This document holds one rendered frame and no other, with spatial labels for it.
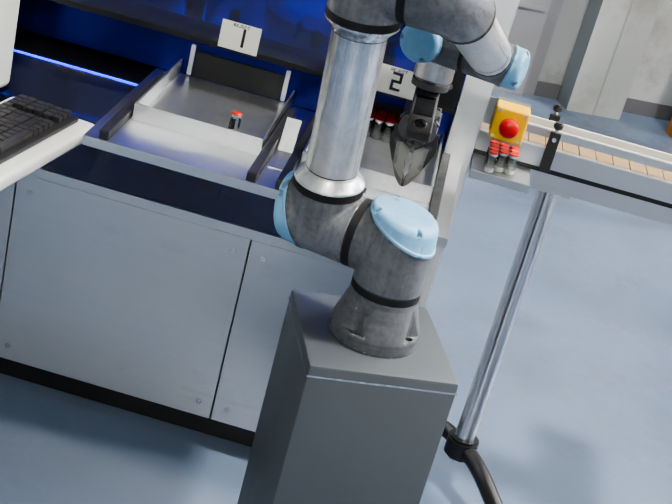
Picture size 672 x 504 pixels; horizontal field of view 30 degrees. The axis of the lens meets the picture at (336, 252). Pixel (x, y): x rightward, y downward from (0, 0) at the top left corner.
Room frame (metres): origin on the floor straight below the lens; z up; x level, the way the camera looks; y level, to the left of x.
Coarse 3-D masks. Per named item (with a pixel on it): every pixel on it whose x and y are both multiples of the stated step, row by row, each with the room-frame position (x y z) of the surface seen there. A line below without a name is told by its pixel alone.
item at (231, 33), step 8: (224, 24) 2.51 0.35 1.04; (232, 24) 2.51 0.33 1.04; (240, 24) 2.50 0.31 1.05; (224, 32) 2.51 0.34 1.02; (232, 32) 2.51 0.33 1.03; (240, 32) 2.50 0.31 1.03; (248, 32) 2.50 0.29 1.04; (256, 32) 2.50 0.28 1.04; (224, 40) 2.51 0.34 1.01; (232, 40) 2.51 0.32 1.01; (240, 40) 2.50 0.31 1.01; (248, 40) 2.50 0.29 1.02; (256, 40) 2.50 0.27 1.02; (232, 48) 2.51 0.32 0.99; (240, 48) 2.50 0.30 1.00; (248, 48) 2.50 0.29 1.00; (256, 48) 2.50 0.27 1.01
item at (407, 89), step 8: (384, 64) 2.49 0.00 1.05; (384, 72) 2.49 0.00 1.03; (392, 72) 2.49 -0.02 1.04; (400, 72) 2.49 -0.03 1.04; (408, 72) 2.49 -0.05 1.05; (384, 80) 2.49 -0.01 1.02; (408, 80) 2.49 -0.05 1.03; (384, 88) 2.49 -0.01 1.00; (400, 88) 2.49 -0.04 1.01; (408, 88) 2.49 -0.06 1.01; (400, 96) 2.49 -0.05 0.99; (408, 96) 2.49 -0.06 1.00
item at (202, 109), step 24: (168, 72) 2.48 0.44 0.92; (144, 96) 2.30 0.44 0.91; (168, 96) 2.43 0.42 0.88; (192, 96) 2.46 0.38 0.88; (216, 96) 2.50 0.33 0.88; (240, 96) 2.54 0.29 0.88; (144, 120) 2.25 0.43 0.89; (168, 120) 2.25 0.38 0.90; (192, 120) 2.25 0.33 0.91; (216, 120) 2.36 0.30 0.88; (264, 120) 2.44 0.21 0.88; (240, 144) 2.24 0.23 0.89; (264, 144) 2.27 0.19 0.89
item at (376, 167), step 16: (368, 144) 2.46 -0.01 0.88; (384, 144) 2.48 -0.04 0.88; (304, 160) 2.23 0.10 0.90; (368, 160) 2.37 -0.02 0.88; (384, 160) 2.39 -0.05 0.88; (432, 160) 2.47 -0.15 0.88; (368, 176) 2.23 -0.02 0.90; (384, 176) 2.23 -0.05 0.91; (432, 176) 2.36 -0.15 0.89; (400, 192) 2.23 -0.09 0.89; (416, 192) 2.23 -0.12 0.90
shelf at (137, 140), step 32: (128, 96) 2.37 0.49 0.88; (96, 128) 2.16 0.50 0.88; (128, 128) 2.20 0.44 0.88; (160, 128) 2.25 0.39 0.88; (160, 160) 2.11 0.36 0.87; (192, 160) 2.13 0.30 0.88; (224, 160) 2.17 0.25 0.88; (256, 192) 2.10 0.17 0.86; (384, 192) 2.22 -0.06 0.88; (448, 192) 2.31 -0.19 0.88; (448, 224) 2.15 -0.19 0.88
